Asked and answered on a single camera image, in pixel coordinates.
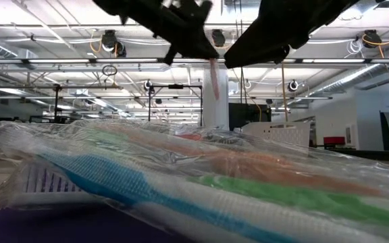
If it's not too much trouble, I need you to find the red box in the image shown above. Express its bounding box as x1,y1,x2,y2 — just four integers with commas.
323,136,346,146

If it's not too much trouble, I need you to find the white perforated basket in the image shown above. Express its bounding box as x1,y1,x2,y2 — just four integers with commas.
241,121,312,156

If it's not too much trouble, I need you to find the yellow hanging cable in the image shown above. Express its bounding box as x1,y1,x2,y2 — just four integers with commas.
280,62,290,124

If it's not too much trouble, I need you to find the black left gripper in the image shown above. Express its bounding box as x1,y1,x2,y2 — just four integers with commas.
93,0,220,65

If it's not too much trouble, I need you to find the black cabinet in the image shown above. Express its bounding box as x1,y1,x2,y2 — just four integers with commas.
228,103,272,131

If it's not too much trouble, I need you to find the black workstation rig frame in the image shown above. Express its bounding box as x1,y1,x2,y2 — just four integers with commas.
148,84,204,128
0,83,124,124

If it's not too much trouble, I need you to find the silver air duct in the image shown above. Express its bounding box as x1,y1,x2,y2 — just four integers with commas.
307,43,389,99

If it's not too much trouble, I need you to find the green toothbrush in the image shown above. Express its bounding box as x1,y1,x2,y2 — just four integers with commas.
86,128,389,237

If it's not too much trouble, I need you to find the black cable ring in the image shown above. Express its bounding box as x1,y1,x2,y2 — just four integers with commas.
101,64,119,77

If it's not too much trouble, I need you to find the white building pillar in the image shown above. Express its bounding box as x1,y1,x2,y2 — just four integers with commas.
203,67,230,131

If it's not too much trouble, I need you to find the dark blue mat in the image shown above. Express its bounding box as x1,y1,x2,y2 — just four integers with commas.
0,205,188,243

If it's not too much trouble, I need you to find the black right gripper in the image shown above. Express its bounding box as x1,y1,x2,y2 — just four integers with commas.
224,0,361,70

